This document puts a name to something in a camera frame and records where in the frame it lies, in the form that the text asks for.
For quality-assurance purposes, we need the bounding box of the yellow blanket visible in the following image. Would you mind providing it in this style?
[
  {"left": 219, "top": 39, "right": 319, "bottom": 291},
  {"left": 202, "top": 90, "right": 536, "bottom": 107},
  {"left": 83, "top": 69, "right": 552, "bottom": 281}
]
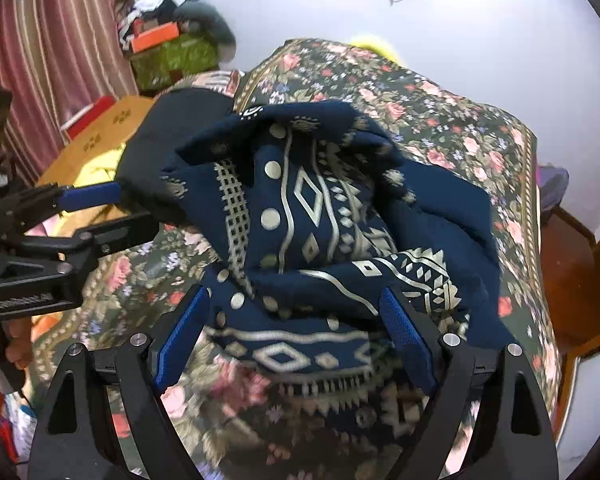
[{"left": 25, "top": 152, "right": 127, "bottom": 242}]

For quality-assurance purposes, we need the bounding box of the floral bedspread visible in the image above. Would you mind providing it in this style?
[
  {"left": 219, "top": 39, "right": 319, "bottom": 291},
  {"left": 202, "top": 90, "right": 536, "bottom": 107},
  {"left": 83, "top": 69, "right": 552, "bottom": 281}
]
[{"left": 30, "top": 37, "right": 563, "bottom": 480}]

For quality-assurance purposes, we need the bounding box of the purple cloth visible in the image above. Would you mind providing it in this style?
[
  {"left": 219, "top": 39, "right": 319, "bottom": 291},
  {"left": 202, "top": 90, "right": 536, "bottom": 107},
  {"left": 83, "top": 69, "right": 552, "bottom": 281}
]
[{"left": 536, "top": 162, "right": 571, "bottom": 211}]

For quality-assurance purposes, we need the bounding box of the striped beige blanket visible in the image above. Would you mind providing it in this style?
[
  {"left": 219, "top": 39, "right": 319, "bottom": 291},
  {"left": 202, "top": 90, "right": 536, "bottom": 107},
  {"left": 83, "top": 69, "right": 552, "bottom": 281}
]
[{"left": 172, "top": 69, "right": 246, "bottom": 97}]

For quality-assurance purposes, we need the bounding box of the person's left hand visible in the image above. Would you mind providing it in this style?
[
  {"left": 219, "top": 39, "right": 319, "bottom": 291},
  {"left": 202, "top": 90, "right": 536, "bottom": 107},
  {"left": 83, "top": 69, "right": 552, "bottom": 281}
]
[{"left": 4, "top": 317, "right": 37, "bottom": 369}]

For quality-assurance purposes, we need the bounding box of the red box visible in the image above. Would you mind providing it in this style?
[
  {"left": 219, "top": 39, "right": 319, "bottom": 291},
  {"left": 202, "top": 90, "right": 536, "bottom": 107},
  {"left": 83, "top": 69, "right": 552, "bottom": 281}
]
[{"left": 60, "top": 96, "right": 117, "bottom": 141}]

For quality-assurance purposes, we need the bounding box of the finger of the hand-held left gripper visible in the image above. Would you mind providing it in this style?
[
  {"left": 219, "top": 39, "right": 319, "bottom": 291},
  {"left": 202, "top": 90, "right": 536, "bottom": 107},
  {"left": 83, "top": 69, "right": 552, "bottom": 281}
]
[
  {"left": 10, "top": 211, "right": 160, "bottom": 273},
  {"left": 0, "top": 182, "right": 124, "bottom": 226}
]

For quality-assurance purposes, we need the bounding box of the navy patterned hoodie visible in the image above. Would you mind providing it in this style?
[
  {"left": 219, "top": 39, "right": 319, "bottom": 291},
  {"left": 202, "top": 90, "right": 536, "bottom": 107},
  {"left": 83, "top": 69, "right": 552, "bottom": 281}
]
[{"left": 160, "top": 100, "right": 516, "bottom": 411}]

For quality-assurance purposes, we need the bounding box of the black folded garment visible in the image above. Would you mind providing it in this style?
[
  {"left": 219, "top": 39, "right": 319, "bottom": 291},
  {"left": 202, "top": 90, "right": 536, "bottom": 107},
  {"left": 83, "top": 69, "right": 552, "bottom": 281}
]
[{"left": 115, "top": 89, "right": 241, "bottom": 228}]

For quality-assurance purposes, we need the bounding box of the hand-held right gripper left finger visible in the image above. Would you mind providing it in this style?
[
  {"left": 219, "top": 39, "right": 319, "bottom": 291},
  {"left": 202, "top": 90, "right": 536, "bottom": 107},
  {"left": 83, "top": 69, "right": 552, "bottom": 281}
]
[{"left": 27, "top": 284, "right": 212, "bottom": 480}]

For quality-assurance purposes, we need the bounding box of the green box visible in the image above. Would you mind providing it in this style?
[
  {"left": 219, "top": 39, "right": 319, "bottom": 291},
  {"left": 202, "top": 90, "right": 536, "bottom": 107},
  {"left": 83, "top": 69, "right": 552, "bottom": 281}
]
[{"left": 130, "top": 35, "right": 221, "bottom": 94}]

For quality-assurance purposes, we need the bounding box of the orange box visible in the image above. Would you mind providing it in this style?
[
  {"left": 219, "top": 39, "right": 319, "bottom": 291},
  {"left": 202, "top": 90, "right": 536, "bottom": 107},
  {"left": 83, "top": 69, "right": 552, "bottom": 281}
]
[{"left": 130, "top": 22, "right": 181, "bottom": 54}]

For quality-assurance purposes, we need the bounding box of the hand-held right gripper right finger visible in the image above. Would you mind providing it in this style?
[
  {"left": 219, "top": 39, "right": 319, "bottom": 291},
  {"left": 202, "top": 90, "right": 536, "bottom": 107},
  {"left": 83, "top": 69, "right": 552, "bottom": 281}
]
[{"left": 379, "top": 285, "right": 561, "bottom": 480}]

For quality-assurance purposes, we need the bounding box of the wooden board with flower cutouts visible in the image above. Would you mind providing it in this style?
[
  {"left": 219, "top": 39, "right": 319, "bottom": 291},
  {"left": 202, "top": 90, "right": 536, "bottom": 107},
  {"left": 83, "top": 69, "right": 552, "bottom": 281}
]
[{"left": 37, "top": 95, "right": 157, "bottom": 187}]

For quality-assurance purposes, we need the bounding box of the striped curtain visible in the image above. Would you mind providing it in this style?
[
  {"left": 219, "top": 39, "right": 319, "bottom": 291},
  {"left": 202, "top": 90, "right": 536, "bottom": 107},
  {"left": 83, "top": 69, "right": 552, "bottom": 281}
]
[{"left": 0, "top": 0, "right": 141, "bottom": 187}]

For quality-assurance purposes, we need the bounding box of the yellow pillow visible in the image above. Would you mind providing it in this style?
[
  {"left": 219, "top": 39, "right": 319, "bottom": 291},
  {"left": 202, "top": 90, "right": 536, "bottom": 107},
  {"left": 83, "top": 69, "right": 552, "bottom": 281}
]
[{"left": 350, "top": 34, "right": 399, "bottom": 62}]

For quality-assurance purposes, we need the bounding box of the pile of clothes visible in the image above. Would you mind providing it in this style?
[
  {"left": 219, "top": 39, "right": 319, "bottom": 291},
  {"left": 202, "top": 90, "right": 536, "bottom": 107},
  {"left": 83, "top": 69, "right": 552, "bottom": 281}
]
[{"left": 117, "top": 0, "right": 203, "bottom": 36}]

